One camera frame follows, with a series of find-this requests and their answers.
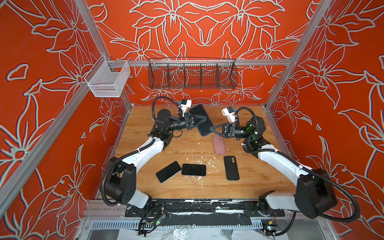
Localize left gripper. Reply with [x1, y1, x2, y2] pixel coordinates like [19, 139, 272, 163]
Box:
[166, 114, 205, 134]

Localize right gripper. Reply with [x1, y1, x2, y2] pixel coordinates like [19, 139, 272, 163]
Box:
[211, 124, 255, 141]

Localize black smartphone picked up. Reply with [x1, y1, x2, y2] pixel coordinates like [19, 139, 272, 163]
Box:
[188, 104, 215, 138]

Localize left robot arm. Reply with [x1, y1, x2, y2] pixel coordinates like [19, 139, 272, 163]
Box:
[100, 109, 208, 209]

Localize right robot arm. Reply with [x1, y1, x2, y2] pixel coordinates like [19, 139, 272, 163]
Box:
[210, 116, 361, 223]

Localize pink phone case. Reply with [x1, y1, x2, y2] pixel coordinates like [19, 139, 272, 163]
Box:
[212, 135, 226, 155]

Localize black smartphone front centre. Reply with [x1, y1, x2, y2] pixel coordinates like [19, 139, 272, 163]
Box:
[182, 164, 207, 177]

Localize black smartphone tilted front-left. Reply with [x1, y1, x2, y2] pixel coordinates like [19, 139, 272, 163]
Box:
[156, 161, 182, 183]

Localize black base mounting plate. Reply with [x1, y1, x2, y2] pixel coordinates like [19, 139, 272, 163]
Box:
[124, 198, 286, 218]

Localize white mesh basket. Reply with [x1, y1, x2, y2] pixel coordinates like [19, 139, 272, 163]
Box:
[85, 55, 131, 98]

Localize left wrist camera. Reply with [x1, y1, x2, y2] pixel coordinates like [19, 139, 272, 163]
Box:
[178, 99, 192, 117]

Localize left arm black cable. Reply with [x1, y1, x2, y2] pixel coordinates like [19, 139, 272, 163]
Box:
[151, 95, 181, 121]

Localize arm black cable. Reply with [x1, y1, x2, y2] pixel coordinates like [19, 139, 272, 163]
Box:
[151, 95, 181, 121]
[235, 106, 361, 223]

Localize black wire basket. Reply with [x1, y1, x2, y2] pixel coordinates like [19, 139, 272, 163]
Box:
[148, 57, 238, 90]

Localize aluminium frame rail back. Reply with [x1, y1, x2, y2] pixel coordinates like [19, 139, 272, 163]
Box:
[107, 59, 291, 68]

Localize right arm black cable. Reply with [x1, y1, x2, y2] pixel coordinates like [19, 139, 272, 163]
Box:
[235, 106, 361, 223]

